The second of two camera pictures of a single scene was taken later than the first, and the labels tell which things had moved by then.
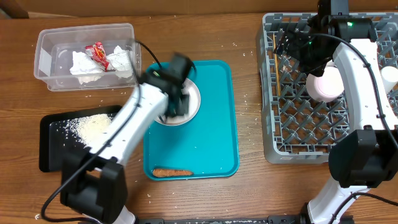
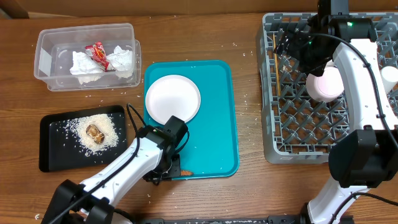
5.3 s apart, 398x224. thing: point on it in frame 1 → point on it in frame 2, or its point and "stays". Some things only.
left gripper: (185, 109) → (175, 171)
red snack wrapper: (98, 53) stays
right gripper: (297, 37) stays
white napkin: (120, 62) stays
